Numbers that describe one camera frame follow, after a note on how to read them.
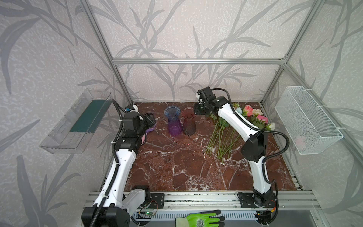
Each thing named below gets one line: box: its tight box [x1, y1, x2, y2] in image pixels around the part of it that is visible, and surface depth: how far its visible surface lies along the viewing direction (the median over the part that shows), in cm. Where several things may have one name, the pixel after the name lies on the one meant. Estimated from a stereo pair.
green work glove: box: [174, 209, 225, 227], surface depth 69 cm
